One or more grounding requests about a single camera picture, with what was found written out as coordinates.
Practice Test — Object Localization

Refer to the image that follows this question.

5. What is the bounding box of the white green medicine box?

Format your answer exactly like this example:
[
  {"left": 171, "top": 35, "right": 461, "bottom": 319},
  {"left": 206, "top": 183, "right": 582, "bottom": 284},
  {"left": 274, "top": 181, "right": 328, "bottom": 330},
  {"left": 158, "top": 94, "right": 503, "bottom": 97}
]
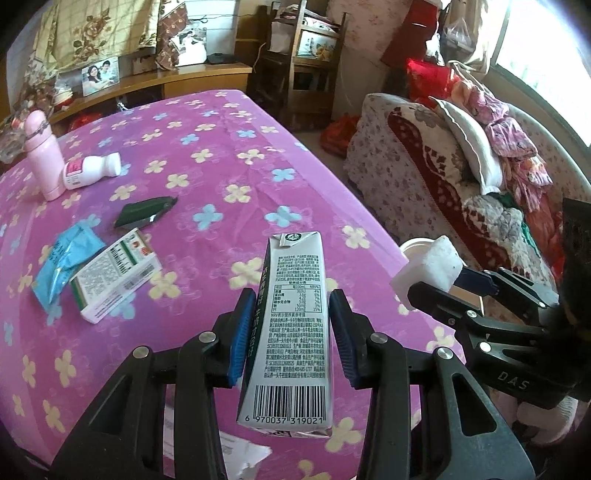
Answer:
[{"left": 69, "top": 227, "right": 163, "bottom": 324}]

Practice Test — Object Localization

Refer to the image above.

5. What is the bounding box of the wooden cabinet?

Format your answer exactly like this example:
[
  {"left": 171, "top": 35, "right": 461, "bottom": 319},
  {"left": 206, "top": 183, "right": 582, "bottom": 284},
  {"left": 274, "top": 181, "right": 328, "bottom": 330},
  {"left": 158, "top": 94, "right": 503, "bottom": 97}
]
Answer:
[{"left": 46, "top": 62, "right": 254, "bottom": 125}]

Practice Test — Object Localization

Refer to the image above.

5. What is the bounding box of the pink clothes pile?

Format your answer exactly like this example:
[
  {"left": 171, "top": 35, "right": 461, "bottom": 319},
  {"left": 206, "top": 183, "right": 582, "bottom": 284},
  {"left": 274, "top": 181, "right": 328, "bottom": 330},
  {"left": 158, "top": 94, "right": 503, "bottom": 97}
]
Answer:
[{"left": 455, "top": 76, "right": 555, "bottom": 213}]

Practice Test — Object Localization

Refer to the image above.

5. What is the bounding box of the window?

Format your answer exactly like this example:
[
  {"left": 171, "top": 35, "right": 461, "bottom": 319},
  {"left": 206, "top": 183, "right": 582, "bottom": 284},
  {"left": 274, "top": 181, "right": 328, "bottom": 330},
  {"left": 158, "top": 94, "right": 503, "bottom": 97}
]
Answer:
[{"left": 494, "top": 0, "right": 591, "bottom": 144}]

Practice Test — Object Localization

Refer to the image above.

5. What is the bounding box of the wooden chair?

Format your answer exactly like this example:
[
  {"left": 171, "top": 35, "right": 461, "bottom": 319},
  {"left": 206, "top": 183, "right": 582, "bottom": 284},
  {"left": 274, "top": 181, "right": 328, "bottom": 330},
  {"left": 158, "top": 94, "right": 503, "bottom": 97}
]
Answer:
[{"left": 252, "top": 0, "right": 349, "bottom": 134}]

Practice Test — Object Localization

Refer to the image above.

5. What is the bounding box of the white pill bottle pink label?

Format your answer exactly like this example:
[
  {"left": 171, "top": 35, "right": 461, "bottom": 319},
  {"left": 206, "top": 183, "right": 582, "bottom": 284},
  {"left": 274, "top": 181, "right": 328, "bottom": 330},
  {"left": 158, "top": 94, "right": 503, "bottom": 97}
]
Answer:
[{"left": 61, "top": 152, "right": 122, "bottom": 191}]

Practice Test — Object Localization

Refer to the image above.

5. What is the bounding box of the red plastic bag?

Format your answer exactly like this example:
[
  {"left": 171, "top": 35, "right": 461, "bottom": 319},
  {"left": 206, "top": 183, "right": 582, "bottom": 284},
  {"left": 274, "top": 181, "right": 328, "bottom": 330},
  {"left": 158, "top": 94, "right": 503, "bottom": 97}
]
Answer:
[{"left": 321, "top": 114, "right": 361, "bottom": 158}]

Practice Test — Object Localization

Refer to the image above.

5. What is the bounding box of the red bag under cabinet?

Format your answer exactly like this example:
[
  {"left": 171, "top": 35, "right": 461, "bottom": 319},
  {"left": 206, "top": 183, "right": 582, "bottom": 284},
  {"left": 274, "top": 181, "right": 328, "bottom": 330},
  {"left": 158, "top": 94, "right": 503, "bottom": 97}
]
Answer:
[{"left": 69, "top": 113, "right": 100, "bottom": 132}]

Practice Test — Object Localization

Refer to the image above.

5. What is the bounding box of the floral covered tall appliance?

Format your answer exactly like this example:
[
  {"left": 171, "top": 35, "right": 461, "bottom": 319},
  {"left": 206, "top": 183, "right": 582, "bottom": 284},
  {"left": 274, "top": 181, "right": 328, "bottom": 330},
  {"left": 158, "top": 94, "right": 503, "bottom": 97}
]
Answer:
[{"left": 339, "top": 0, "right": 411, "bottom": 61}]

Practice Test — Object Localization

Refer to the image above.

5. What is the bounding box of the white pillow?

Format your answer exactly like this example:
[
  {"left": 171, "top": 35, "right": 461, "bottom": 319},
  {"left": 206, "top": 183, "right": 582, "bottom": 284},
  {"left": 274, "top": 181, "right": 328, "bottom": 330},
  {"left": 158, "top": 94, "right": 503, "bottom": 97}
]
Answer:
[{"left": 429, "top": 96, "right": 502, "bottom": 195}]

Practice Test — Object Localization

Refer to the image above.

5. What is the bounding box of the blue packet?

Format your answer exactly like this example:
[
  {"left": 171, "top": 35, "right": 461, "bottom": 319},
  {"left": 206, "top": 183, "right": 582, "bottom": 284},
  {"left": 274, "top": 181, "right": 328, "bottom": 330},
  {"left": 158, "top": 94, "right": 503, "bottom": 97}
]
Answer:
[{"left": 33, "top": 225, "right": 106, "bottom": 311}]

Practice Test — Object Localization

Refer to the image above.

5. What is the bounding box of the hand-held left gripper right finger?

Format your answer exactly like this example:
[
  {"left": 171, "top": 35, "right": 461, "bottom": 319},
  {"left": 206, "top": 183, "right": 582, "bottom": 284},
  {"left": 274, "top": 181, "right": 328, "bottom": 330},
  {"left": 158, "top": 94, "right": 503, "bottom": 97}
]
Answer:
[{"left": 329, "top": 289, "right": 539, "bottom": 480}]

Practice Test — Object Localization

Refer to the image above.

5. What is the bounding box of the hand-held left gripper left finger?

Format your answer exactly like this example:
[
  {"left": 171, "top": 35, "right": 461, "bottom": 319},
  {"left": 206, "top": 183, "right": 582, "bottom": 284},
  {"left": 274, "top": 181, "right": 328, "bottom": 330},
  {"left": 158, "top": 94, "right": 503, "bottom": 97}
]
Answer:
[{"left": 51, "top": 287, "right": 258, "bottom": 480}]

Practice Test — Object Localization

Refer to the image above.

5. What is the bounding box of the dark green packet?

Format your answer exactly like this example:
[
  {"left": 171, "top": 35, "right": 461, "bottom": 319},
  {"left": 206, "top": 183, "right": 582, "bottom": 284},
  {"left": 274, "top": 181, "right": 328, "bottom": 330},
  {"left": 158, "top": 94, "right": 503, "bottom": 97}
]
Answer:
[{"left": 113, "top": 196, "right": 178, "bottom": 230}]

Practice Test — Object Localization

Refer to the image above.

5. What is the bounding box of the hanging clear plastic bag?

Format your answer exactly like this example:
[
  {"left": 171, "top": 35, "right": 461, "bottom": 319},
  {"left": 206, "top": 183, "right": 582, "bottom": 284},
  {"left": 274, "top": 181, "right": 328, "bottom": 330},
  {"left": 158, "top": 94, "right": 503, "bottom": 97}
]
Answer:
[{"left": 443, "top": 14, "right": 476, "bottom": 51}]

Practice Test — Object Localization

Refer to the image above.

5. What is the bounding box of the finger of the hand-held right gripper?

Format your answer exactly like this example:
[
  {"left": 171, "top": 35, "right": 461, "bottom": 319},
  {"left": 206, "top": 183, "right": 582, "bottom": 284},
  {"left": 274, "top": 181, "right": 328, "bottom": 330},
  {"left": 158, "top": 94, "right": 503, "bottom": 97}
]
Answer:
[
  {"left": 455, "top": 265, "right": 561, "bottom": 310},
  {"left": 406, "top": 279, "right": 548, "bottom": 365}
]

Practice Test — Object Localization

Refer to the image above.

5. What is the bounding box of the white paper sheet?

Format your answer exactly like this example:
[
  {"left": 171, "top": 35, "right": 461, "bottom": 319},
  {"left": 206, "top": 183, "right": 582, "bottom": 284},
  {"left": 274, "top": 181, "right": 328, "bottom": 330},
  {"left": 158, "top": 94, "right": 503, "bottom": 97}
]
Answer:
[{"left": 215, "top": 430, "right": 271, "bottom": 480}]

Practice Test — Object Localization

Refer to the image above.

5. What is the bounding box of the yellow floral cloth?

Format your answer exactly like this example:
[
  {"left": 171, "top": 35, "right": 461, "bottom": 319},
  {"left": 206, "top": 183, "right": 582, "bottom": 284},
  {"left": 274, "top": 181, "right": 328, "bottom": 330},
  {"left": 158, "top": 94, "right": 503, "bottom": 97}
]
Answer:
[{"left": 16, "top": 0, "right": 191, "bottom": 112}]

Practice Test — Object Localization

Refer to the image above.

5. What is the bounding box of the white foam block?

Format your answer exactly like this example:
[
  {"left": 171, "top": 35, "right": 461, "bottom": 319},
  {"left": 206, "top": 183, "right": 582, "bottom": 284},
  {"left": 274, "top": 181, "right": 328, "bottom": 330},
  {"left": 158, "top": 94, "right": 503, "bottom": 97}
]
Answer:
[{"left": 390, "top": 235, "right": 464, "bottom": 311}]

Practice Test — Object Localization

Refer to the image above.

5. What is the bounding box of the large framed photo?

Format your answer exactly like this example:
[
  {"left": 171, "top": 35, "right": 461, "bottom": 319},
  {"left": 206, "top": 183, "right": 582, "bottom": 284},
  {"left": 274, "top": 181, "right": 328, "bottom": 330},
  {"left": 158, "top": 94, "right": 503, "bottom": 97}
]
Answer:
[{"left": 170, "top": 28, "right": 208, "bottom": 68}]

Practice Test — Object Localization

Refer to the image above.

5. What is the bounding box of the red white patterned blanket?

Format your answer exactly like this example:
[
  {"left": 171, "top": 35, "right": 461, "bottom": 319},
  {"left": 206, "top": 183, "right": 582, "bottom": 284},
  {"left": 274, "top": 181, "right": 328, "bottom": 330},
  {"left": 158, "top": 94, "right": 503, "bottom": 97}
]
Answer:
[{"left": 387, "top": 107, "right": 532, "bottom": 278}]

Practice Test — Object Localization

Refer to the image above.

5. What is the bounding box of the pile of bags and bottles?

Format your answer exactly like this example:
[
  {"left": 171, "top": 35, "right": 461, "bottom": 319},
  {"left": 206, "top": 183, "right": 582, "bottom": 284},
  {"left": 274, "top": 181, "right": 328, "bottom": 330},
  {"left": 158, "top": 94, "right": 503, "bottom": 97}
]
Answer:
[{"left": 0, "top": 90, "right": 38, "bottom": 162}]

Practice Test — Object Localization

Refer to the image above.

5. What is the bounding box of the small framed couple photo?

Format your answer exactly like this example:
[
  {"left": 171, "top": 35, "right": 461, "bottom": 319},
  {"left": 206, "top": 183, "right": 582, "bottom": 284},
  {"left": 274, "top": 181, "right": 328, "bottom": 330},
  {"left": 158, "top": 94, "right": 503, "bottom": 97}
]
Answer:
[{"left": 82, "top": 58, "right": 121, "bottom": 97}]

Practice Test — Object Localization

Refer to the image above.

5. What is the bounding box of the pink floral tablecloth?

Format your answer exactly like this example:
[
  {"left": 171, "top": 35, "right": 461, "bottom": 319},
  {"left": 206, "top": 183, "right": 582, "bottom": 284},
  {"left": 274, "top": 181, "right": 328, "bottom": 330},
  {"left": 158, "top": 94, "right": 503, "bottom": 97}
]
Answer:
[{"left": 0, "top": 89, "right": 467, "bottom": 480}]

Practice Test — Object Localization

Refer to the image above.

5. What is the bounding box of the floral covered sofa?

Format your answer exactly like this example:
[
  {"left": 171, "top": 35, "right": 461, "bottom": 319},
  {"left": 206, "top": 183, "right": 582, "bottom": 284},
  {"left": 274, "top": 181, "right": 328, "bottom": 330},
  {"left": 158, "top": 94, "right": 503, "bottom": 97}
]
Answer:
[{"left": 344, "top": 92, "right": 591, "bottom": 324}]

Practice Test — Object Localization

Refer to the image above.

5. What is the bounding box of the hanging red garment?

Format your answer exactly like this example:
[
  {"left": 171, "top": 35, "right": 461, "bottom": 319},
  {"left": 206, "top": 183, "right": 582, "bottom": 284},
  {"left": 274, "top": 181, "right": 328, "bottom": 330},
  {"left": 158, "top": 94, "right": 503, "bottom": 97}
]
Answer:
[{"left": 381, "top": 0, "right": 439, "bottom": 68}]

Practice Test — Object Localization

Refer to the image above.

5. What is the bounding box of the white milk carton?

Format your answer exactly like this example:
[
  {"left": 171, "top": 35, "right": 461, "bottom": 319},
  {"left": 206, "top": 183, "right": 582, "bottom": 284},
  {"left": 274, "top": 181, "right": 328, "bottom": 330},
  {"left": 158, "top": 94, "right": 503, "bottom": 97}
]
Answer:
[{"left": 236, "top": 231, "right": 334, "bottom": 437}]

